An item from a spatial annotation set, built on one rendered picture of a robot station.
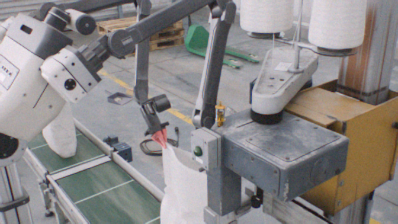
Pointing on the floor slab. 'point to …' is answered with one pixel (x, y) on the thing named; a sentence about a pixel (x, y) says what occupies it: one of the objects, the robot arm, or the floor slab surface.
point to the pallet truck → (195, 36)
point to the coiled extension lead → (158, 150)
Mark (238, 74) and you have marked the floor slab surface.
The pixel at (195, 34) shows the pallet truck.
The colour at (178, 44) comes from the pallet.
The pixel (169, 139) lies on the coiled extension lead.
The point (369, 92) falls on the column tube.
